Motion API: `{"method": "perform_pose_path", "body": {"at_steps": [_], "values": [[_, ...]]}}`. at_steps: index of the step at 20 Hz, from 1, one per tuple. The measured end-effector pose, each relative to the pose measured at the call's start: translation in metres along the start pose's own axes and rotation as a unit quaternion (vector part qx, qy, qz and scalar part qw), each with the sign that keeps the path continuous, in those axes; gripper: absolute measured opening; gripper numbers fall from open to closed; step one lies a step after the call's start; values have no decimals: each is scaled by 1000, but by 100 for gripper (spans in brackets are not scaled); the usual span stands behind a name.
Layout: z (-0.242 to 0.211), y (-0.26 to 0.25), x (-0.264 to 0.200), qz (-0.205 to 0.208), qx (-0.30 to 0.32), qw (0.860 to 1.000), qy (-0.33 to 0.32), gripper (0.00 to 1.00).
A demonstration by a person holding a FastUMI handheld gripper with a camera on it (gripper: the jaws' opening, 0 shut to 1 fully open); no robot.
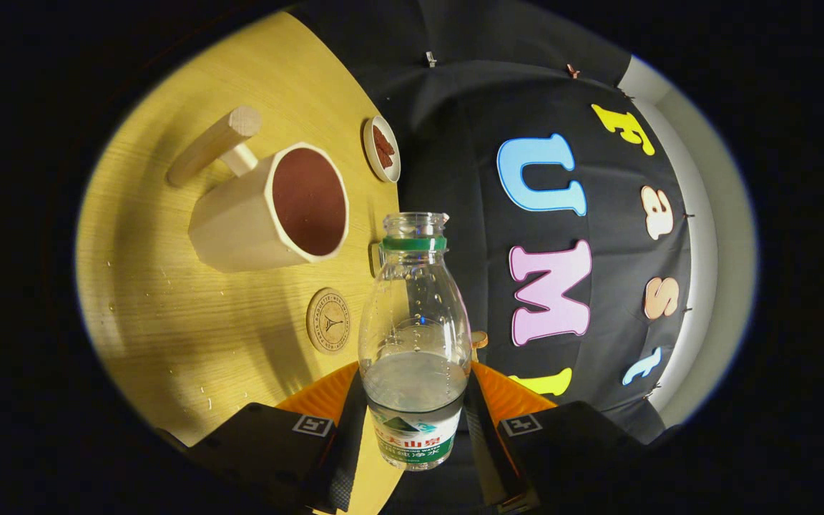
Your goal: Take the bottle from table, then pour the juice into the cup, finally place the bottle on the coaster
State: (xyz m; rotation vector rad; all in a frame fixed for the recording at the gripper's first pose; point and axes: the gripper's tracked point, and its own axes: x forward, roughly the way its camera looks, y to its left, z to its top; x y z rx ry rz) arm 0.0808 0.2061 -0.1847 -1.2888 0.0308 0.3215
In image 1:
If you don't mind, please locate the round wooden coaster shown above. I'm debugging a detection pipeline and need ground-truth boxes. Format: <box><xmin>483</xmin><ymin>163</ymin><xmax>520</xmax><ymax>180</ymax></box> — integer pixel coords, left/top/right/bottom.
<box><xmin>305</xmin><ymin>288</ymin><xmax>352</xmax><ymax>355</ymax></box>

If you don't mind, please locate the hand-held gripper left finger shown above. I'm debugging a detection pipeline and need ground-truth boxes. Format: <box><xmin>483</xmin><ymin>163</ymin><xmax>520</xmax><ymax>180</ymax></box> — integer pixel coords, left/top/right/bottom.
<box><xmin>158</xmin><ymin>361</ymin><xmax>370</xmax><ymax>514</ymax></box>

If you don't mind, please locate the wooden table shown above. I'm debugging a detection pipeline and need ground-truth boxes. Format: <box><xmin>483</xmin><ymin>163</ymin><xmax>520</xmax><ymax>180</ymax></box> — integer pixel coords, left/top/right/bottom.
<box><xmin>76</xmin><ymin>11</ymin><xmax>413</xmax><ymax>515</ymax></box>

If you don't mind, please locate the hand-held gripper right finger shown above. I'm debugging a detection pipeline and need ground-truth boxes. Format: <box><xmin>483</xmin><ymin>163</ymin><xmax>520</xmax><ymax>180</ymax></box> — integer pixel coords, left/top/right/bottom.
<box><xmin>463</xmin><ymin>361</ymin><xmax>670</xmax><ymax>514</ymax></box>

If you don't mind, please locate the beige cup with wooden handle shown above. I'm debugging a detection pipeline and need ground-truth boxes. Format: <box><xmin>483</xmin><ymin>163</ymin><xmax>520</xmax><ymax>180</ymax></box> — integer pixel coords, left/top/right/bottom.
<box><xmin>167</xmin><ymin>106</ymin><xmax>350</xmax><ymax>273</ymax></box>

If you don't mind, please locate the round white plate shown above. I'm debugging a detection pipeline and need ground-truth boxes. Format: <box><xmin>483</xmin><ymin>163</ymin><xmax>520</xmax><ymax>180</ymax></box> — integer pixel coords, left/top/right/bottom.
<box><xmin>363</xmin><ymin>115</ymin><xmax>402</xmax><ymax>183</ymax></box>

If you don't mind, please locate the clear plastic bottle green label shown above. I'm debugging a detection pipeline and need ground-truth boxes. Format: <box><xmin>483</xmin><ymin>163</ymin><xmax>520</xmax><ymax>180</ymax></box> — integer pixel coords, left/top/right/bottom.
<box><xmin>358</xmin><ymin>212</ymin><xmax>472</xmax><ymax>471</ymax></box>

